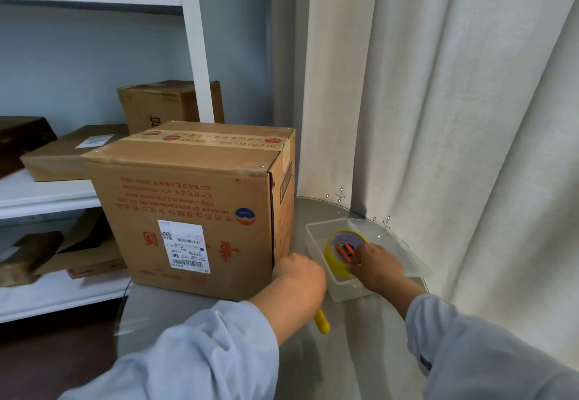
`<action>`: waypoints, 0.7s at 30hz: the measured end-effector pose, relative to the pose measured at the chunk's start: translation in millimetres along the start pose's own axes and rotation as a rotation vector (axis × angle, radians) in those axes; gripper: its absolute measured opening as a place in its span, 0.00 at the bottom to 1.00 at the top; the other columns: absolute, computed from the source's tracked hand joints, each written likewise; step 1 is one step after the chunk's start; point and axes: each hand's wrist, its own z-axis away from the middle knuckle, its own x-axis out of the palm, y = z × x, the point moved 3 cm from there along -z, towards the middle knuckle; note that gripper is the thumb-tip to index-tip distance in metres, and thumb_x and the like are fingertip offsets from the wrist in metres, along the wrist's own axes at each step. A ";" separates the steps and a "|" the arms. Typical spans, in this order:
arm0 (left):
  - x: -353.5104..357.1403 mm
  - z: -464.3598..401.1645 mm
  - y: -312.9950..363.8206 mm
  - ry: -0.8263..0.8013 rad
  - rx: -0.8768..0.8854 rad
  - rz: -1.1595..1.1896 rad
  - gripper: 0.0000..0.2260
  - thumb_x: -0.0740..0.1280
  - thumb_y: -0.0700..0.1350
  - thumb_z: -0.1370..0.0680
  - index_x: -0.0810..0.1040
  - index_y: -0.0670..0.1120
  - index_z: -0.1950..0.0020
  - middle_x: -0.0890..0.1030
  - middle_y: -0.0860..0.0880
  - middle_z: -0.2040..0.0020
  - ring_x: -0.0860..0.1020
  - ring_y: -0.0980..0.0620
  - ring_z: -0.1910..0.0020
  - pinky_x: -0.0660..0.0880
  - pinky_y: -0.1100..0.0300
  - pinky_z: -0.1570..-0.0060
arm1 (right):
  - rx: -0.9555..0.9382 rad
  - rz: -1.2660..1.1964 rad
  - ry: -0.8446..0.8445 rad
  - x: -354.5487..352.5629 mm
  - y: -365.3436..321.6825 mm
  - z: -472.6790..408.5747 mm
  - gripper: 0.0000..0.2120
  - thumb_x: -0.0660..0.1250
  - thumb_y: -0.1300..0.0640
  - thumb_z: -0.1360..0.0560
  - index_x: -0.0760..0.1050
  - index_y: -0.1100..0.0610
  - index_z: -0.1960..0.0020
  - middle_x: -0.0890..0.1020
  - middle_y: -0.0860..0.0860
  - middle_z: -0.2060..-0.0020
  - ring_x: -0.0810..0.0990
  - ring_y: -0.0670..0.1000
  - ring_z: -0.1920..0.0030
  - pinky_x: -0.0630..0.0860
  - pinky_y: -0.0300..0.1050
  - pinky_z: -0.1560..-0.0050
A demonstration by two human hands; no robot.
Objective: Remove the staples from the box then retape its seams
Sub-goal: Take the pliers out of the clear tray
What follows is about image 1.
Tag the upright small cardboard box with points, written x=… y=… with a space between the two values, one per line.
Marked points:
x=158 y=106

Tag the person's left forearm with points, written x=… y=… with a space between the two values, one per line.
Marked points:
x=203 y=359

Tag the small taped brown parcel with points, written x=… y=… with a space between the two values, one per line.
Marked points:
x=27 y=259

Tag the open cardboard box red print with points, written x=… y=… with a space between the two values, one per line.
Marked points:
x=90 y=255

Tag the person's right hand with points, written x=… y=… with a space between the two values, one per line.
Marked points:
x=380 y=268

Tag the clear plastic container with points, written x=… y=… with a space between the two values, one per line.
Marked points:
x=316 y=241

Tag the person's left hand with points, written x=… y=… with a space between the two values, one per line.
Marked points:
x=301 y=282

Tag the orange thread snips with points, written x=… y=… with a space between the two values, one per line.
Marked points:
x=347 y=250

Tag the person's right forearm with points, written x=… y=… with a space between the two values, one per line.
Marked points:
x=475 y=359

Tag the white curtain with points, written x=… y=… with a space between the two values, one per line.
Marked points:
x=452 y=97

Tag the yellow tape roll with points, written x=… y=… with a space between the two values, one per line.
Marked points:
x=332 y=259

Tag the dark brown flat box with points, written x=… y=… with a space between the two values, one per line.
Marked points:
x=22 y=142

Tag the flat brown box white label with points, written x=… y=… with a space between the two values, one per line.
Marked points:
x=54 y=160

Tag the brown cardboard box red print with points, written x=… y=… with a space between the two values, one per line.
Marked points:
x=190 y=196

